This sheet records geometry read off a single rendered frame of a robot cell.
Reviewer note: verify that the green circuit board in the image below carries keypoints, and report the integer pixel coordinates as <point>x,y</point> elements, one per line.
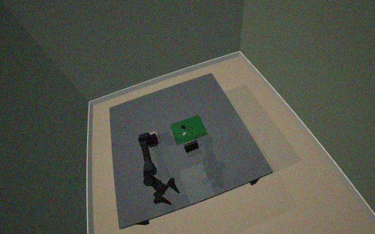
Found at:
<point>192,125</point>

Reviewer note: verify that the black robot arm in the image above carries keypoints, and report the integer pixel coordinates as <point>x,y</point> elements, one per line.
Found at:
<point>149,169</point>

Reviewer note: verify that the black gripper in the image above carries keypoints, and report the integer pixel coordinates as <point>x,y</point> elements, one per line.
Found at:
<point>161,188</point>

